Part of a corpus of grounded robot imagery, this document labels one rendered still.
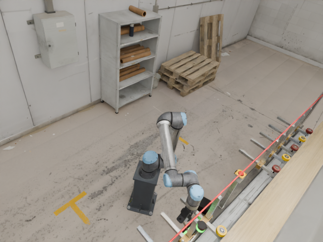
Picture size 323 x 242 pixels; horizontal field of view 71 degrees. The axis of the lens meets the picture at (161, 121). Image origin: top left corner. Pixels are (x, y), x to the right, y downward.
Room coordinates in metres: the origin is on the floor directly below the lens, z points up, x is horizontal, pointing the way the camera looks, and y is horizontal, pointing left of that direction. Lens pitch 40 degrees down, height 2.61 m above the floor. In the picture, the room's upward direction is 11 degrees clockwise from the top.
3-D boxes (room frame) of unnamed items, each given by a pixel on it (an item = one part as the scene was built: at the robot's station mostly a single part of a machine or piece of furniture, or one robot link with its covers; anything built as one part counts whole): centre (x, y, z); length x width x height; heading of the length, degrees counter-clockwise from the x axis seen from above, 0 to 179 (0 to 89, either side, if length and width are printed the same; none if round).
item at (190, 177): (0.96, -0.27, 1.33); 0.12 x 0.12 x 0.09; 15
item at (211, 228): (1.00, -0.47, 0.82); 0.44 x 0.03 x 0.04; 50
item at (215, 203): (1.00, -0.53, 0.92); 0.04 x 0.04 x 0.48; 50
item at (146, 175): (1.51, 0.04, 0.65); 0.19 x 0.19 x 0.10
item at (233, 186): (1.20, -0.70, 0.93); 0.05 x 0.05 x 0.45; 50
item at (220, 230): (0.87, -0.62, 0.85); 0.08 x 0.08 x 0.11
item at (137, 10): (3.65, 0.67, 1.59); 0.30 x 0.08 x 0.08; 56
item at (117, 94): (3.56, 0.73, 0.78); 0.90 x 0.45 x 1.55; 146
